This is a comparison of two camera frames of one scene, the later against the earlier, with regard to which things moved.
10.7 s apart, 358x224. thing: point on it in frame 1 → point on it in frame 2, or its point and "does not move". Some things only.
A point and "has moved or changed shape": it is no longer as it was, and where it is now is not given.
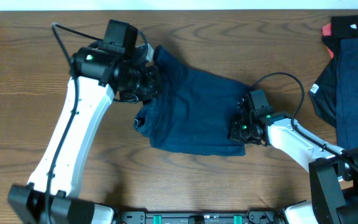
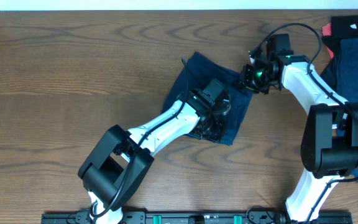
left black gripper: (151, 87) → (217, 137)
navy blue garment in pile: (357, 96) does not move
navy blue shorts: (193, 111) has moved or changed shape
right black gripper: (234, 134) → (245, 81)
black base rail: (133, 217) does not move
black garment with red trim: (322, 92) does not move
